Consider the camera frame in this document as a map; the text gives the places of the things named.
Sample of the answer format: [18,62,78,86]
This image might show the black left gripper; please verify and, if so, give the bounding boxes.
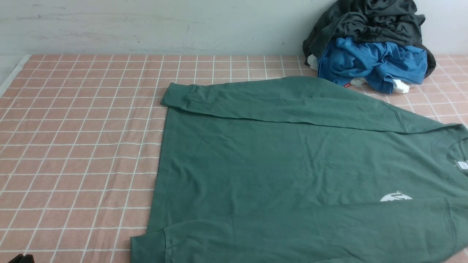
[8,254,35,263]

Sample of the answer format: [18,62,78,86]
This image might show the green long-sleeve shirt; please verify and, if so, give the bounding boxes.
[131,76,468,263]

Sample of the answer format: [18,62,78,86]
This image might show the pink checkered tablecloth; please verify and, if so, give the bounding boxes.
[0,54,467,263]

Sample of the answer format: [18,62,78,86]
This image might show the blue crumpled garment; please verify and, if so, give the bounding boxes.
[317,37,429,94]

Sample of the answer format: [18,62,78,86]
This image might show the dark grey crumpled garment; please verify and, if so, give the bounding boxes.
[302,0,436,77]

